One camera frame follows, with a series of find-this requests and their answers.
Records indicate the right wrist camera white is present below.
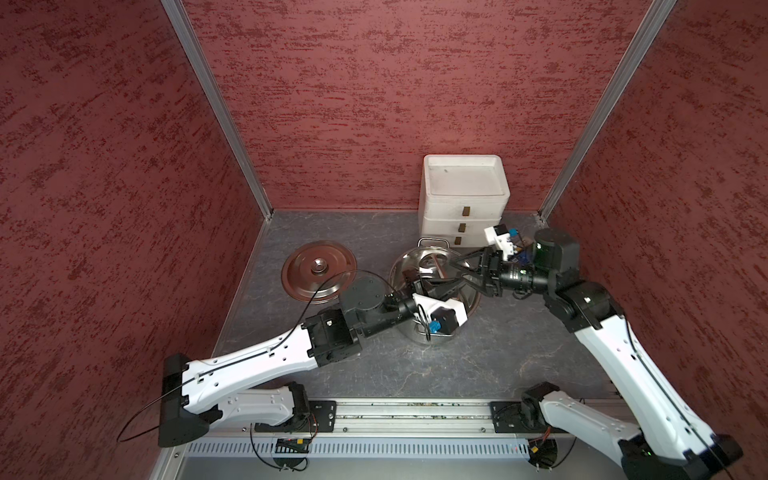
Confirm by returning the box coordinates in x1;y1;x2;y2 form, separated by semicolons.
484;224;523;261

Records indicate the left aluminium corner post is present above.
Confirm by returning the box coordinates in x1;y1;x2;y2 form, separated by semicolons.
161;0;274;221

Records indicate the right aluminium corner post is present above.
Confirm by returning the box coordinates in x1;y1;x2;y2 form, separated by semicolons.
537;0;676;224

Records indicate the long steel ladle spoon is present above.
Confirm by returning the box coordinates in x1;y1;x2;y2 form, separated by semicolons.
418;253;449;297

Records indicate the steel pot lid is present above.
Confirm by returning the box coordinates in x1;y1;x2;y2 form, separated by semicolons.
281;241;357;304

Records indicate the aluminium corner post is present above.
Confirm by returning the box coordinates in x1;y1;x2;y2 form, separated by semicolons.
537;0;676;224
161;0;274;221

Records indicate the stainless steel pot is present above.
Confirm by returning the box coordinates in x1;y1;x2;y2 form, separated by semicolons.
389;237;480;345

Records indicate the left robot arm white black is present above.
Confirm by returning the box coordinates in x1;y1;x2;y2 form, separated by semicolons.
158;278;467;448

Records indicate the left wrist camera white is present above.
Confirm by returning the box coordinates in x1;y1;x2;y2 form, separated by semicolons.
412;294;468;341

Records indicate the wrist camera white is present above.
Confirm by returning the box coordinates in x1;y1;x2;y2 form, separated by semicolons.
412;294;468;341
484;224;523;261

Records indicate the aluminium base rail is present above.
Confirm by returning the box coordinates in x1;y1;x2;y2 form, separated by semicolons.
170;397;658;439

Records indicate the blue stapler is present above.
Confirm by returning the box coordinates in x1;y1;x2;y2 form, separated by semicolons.
515;243;535;265

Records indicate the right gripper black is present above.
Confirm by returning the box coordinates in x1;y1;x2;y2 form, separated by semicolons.
449;244;552;294

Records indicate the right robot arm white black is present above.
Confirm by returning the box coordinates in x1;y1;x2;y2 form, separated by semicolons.
451;225;743;479

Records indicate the white three drawer box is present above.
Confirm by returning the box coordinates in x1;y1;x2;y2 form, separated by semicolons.
418;154;510;248

